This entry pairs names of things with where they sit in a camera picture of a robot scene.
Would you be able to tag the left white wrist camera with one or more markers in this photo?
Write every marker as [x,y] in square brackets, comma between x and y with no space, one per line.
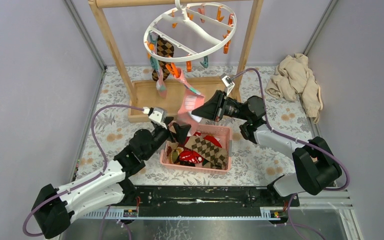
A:
[156,115]

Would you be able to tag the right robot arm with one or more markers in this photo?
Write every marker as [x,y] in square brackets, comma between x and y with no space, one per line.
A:
[315,167]

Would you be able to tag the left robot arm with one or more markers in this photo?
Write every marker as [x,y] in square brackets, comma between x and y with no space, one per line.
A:
[56,208]

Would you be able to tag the brown beige argyle sock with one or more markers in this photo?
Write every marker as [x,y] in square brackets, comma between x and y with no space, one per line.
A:
[166,49]

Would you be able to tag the beige crumpled cloth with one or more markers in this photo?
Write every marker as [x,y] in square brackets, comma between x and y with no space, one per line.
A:
[293,78]

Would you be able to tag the pink sock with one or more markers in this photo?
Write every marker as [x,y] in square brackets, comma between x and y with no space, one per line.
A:
[192,99]
[160,85]

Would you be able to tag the plain red sock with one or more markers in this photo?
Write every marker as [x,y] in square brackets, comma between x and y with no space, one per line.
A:
[215,141]

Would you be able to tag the pink plastic basket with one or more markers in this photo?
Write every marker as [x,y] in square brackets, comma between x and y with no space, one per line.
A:
[224,134]

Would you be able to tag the wooden hanger rack frame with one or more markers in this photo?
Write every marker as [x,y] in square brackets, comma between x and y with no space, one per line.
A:
[140,92]

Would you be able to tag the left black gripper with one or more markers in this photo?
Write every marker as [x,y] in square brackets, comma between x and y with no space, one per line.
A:
[181,132]

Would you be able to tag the red white patterned sock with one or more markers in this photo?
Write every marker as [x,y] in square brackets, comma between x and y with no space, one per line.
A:
[190,156]

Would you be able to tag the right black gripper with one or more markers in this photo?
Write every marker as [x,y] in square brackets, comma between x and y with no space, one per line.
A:
[215,108]

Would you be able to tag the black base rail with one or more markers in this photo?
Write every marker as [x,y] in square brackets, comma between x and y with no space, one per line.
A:
[205,201]

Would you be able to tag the white round clip hanger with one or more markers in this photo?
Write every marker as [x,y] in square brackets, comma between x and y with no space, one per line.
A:
[190,31]

